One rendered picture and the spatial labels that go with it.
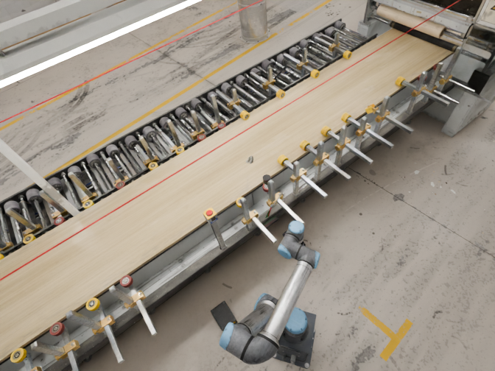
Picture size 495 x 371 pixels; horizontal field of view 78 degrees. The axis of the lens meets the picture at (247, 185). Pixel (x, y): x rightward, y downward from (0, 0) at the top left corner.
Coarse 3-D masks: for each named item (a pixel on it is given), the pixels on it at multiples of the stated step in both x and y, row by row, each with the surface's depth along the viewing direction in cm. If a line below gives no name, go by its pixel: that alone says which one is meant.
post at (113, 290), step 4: (112, 288) 185; (116, 288) 189; (112, 292) 185; (116, 292) 188; (120, 292) 190; (116, 296) 190; (120, 296) 193; (124, 296) 196; (128, 296) 202; (124, 300) 199; (128, 300) 202; (132, 300) 205; (128, 304) 205; (136, 308) 215
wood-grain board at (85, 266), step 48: (384, 48) 338; (288, 96) 307; (336, 96) 299; (384, 96) 292; (240, 144) 276; (288, 144) 269; (192, 192) 250; (240, 192) 245; (48, 240) 238; (96, 240) 233; (144, 240) 229; (0, 288) 219; (48, 288) 215; (96, 288) 211; (0, 336) 199
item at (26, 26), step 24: (72, 0) 113; (96, 0) 115; (120, 0) 120; (0, 24) 108; (24, 24) 107; (48, 24) 111; (0, 48) 107; (0, 144) 186; (24, 168) 203; (48, 192) 225
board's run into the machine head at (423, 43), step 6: (390, 30) 357; (396, 30) 355; (402, 36) 347; (408, 36) 346; (414, 36) 344; (414, 42) 338; (420, 42) 337; (426, 42) 335; (450, 42) 330; (456, 42) 329; (426, 48) 329; (432, 48) 328; (438, 48) 327; (444, 54) 319; (450, 54) 320
